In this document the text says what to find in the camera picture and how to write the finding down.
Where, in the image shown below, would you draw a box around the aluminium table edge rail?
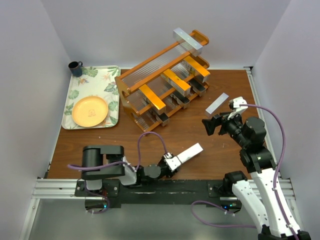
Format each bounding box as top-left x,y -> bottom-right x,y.
244,67 -> 286,179

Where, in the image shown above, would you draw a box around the orange toothpaste box front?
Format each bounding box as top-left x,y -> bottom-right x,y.
181,56 -> 211,83

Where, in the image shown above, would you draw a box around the dark blue mug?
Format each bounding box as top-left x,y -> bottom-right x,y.
68,61 -> 83,78

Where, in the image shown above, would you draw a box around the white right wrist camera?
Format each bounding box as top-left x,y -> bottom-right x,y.
227,96 -> 248,120

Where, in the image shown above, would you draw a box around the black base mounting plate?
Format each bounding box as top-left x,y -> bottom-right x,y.
74,178 -> 252,213

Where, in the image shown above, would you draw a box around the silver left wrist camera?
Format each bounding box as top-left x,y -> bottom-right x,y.
163,152 -> 183,172

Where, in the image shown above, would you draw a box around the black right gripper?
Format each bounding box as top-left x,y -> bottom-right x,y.
201,108 -> 249,148

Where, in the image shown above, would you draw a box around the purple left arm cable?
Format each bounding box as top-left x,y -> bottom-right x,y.
67,131 -> 173,215

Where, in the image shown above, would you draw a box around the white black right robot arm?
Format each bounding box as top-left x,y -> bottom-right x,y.
202,112 -> 311,240

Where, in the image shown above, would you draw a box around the silver R&O charcoal toothpaste box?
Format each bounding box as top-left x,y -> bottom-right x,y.
170,91 -> 190,109

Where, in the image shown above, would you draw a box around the floral serving tray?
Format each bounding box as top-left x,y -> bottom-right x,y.
61,65 -> 121,130

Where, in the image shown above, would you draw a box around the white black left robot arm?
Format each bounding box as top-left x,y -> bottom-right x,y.
75,145 -> 181,198

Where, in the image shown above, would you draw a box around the orange toothpaste box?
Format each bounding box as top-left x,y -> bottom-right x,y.
139,84 -> 166,114
181,56 -> 211,83
161,69 -> 191,97

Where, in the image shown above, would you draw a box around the orange plate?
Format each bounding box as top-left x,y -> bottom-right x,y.
71,96 -> 109,128

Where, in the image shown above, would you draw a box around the wooden three-tier shelf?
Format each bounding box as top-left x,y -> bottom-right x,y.
115,29 -> 211,132

